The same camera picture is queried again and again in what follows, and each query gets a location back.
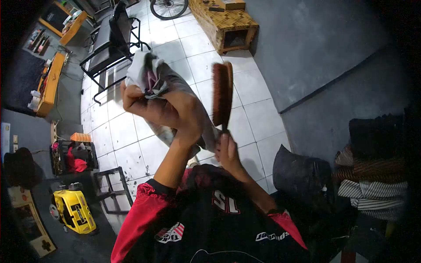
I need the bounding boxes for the person's left hand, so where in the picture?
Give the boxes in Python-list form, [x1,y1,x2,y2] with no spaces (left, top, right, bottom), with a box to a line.
[120,80,205,145]

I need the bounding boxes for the person's right hand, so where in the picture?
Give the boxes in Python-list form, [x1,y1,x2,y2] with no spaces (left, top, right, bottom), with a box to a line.
[215,133,246,179]

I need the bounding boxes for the person's right fingers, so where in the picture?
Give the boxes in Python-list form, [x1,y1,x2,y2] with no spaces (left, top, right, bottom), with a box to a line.
[215,133,239,160]

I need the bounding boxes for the person's left fingers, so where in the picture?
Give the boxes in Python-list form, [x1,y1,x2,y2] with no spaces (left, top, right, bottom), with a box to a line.
[120,80,148,114]

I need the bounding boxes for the grey cloth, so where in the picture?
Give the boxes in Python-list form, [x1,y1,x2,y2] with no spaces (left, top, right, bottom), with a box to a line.
[125,50,223,159]

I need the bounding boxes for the brown bristle brush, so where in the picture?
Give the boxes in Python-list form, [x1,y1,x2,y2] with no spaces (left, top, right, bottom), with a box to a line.
[211,61,234,135]

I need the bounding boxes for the black barber chair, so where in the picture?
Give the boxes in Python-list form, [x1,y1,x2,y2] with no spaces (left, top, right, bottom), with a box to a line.
[80,0,152,105]

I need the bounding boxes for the orange ribbed box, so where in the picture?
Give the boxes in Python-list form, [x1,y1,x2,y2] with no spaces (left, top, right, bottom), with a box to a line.
[70,132,92,143]

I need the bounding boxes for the black bag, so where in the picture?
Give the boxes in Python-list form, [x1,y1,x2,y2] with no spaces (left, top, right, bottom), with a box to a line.
[272,144,333,206]

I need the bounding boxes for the person's body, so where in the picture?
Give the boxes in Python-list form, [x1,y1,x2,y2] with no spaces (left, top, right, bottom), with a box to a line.
[111,164,310,263]

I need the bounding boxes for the black crate with red cloth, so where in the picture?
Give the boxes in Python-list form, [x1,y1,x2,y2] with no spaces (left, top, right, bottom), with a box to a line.
[50,140,99,176]

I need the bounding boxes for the bicycle wheel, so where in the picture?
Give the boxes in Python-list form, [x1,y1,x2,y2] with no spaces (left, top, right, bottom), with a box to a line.
[150,0,189,20]

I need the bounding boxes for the wooden framed mirror shelf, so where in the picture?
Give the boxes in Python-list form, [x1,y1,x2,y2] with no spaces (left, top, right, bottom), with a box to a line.
[37,1,88,46]

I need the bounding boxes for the woven wooden bench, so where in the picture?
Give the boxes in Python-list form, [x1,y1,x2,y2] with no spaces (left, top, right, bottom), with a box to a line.
[189,0,260,55]

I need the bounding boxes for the yellow machine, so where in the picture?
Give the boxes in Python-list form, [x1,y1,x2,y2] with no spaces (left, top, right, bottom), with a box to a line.
[49,189,98,235]

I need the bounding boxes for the pile of striped cloths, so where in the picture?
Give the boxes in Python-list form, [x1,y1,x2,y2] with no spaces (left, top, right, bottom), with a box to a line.
[332,144,409,221]

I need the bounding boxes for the long wooden wall shelf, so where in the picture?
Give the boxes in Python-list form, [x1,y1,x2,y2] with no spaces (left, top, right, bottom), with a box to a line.
[28,52,67,117]

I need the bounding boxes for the black metal frame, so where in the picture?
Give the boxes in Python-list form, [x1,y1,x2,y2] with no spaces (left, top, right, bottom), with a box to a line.
[93,166,134,215]

